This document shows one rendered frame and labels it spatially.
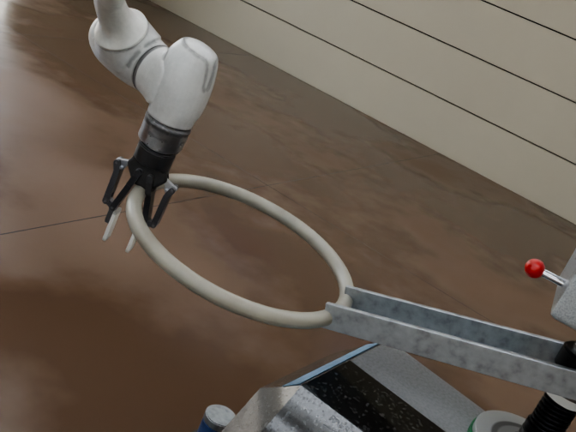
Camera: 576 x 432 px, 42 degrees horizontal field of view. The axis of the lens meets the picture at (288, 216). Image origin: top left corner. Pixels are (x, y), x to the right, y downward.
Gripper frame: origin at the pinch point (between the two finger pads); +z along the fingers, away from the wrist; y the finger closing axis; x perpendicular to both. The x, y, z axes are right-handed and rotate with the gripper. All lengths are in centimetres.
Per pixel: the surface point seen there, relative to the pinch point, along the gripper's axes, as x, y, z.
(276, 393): -21.2, 40.9, 3.3
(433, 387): -4, 69, -3
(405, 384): -8, 63, -3
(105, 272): 126, -26, 92
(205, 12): 740, -162, 106
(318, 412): -26, 48, -1
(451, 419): -13, 72, -4
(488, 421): -13, 78, -7
